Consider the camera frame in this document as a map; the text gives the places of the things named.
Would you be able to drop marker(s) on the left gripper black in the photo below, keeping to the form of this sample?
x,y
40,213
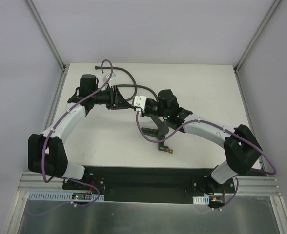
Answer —
x,y
115,97

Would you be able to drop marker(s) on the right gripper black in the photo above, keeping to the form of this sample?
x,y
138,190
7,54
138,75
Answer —
x,y
156,117

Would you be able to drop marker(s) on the dark grey faucet valve fitting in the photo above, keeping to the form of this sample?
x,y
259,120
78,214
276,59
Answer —
x,y
159,133

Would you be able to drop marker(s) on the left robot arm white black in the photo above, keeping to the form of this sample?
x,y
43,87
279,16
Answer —
x,y
46,152

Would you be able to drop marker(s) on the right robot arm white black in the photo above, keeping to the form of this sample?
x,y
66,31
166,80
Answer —
x,y
241,147

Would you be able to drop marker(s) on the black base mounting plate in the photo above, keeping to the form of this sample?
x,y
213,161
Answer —
x,y
148,185

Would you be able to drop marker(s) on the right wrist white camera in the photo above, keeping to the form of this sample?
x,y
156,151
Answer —
x,y
139,103

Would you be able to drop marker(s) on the wrist white camera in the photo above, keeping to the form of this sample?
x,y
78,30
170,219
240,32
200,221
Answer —
x,y
108,76
139,103

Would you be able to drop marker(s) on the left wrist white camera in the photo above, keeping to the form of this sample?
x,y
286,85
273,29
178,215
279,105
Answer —
x,y
108,76

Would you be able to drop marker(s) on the right aluminium frame post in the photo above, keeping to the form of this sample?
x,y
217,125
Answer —
x,y
258,32

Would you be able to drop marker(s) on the aluminium frame post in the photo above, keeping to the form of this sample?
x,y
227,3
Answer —
x,y
258,32
45,34

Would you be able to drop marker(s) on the right white cable duct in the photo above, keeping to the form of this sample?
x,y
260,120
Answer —
x,y
200,200

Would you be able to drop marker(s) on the white cable duct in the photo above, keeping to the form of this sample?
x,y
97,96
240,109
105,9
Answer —
x,y
64,196
200,200

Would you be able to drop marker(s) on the left aluminium frame post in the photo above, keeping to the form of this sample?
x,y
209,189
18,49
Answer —
x,y
45,34

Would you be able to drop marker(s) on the left white cable duct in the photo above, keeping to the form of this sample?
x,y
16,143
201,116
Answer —
x,y
64,196

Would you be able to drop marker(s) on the front aluminium rail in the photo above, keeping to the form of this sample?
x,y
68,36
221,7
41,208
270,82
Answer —
x,y
248,185

